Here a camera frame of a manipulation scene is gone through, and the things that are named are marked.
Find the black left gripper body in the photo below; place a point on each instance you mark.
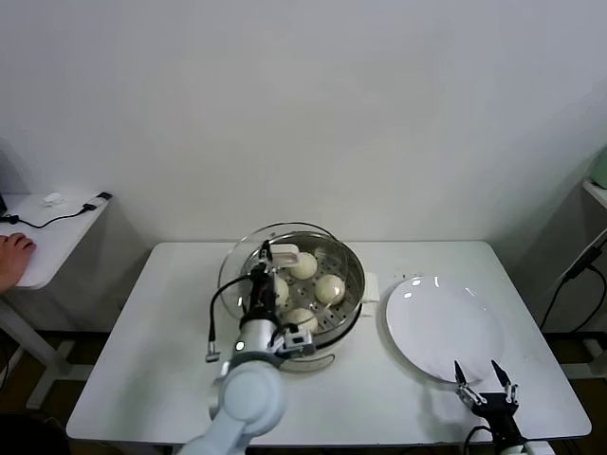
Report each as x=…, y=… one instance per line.
x=263, y=296

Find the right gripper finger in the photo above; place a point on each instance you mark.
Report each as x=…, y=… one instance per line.
x=460, y=374
x=501, y=376

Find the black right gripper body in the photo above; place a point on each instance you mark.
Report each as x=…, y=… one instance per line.
x=498, y=407

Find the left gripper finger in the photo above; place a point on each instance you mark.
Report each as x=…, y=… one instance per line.
x=265, y=256

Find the white steamed baozi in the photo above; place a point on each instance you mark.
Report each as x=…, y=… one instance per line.
x=329, y=289
x=306, y=269
x=282, y=290
x=301, y=320

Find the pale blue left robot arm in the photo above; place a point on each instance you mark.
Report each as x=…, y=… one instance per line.
x=249, y=398

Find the perforated steel steamer basket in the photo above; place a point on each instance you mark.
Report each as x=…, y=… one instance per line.
x=355, y=284

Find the bare person hand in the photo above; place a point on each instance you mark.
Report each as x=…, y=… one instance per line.
x=14, y=258

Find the white round plate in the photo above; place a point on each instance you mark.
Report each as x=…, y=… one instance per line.
x=446, y=322

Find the white side table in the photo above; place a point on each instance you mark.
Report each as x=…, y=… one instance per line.
x=66, y=237

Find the white shelf board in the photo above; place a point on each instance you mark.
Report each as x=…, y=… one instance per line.
x=596, y=192

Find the crumpled white tissue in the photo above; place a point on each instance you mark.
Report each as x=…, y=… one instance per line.
x=53, y=199

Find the pale green container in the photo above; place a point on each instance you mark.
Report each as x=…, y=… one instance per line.
x=602, y=168

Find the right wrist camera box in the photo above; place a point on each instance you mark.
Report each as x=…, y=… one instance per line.
x=535, y=448

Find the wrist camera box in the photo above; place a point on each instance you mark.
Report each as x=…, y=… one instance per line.
x=535, y=448
x=296, y=342

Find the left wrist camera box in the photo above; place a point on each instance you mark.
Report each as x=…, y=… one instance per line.
x=296, y=342

